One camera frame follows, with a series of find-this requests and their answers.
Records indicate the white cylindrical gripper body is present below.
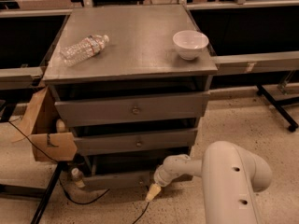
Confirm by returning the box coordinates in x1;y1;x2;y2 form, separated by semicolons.
153;165;175;187

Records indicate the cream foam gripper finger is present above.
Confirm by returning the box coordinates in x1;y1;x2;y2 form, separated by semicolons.
145;184;162;203

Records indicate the grey bottom drawer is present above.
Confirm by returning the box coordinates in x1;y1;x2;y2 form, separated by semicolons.
81;154;194;192

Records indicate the grey drawer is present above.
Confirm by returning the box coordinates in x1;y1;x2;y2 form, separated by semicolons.
74;129;197;156
55;91;209;127
81;154;194;192

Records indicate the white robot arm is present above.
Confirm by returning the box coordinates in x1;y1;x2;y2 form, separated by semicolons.
146;141;272;224

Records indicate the grey middle drawer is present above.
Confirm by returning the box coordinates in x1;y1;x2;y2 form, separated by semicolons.
74;129;197;156

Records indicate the grey top drawer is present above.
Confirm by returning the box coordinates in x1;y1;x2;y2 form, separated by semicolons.
55;91;209;127

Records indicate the grey drawer cabinet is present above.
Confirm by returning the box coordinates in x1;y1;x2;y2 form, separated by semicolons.
41;4;218;176

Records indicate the small white-capped bottle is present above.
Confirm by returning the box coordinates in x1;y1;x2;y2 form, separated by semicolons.
71;168;85;189

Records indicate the black stand leg left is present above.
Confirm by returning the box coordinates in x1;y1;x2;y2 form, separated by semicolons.
30;162;63;224

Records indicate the brown cardboard box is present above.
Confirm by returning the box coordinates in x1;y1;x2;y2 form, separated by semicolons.
11;88;77;161

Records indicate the black wheeled stand leg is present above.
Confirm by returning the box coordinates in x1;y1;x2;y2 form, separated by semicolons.
257;84;299;133

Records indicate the white ceramic bowl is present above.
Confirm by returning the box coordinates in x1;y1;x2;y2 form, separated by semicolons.
173;30;209;60

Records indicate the clear plastic water bottle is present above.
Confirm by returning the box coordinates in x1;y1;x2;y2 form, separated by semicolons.
60;35;109;66

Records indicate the black floor cable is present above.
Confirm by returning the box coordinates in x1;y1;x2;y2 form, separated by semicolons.
7;119;151;224

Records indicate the grey bench rail right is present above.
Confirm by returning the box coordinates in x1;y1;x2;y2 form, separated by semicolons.
212;51;299;76

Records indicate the grey bench rail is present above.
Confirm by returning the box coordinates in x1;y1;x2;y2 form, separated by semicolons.
212;51;299;76
0;67;44;91

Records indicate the grey bench rail left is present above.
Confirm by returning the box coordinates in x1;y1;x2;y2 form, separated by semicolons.
0;67;44;91

